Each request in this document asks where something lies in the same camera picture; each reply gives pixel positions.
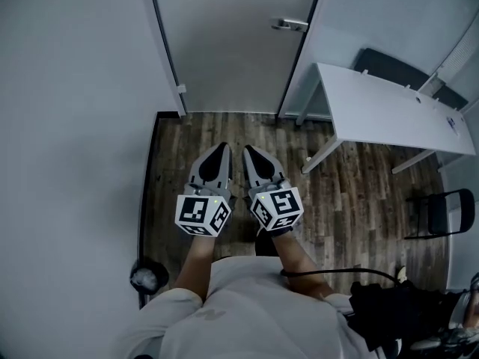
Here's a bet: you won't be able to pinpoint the white desk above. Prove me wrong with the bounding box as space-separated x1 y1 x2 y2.
298 62 477 175

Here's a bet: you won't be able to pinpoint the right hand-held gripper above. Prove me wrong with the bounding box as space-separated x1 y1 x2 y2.
242 146 304 236

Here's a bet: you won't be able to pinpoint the black baseboard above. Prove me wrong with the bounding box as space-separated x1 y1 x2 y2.
137 110 181 310

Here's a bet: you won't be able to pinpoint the grey door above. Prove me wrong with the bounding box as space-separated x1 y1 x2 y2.
147 0 327 118

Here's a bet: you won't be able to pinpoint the person's white T-shirt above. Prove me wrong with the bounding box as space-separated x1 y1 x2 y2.
112 255 379 359

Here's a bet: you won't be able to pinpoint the person's right forearm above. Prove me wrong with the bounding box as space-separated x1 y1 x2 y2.
271 233 337 301

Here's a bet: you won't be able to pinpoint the black cable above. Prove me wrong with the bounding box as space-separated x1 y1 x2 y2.
279 267 415 287

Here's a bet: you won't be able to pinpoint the silver door handle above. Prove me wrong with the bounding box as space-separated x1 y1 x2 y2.
270 16 309 32

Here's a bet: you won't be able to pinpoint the window with white blinds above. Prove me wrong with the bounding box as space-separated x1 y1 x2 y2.
433 13 479 108

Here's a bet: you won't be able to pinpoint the person's black trousers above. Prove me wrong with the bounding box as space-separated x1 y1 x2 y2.
254 230 281 258

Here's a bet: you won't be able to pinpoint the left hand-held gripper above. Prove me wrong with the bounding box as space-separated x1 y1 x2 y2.
174 143 237 239

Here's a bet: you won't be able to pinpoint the black bag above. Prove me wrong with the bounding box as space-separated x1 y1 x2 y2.
347 279 463 353

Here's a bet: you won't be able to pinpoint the black waste bin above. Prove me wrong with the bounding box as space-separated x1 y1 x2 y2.
129 260 170 296

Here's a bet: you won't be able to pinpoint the black folding chair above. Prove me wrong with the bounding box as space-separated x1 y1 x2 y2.
403 188 476 241

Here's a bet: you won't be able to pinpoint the person's left forearm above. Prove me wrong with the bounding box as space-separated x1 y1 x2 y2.
173 236 217 303

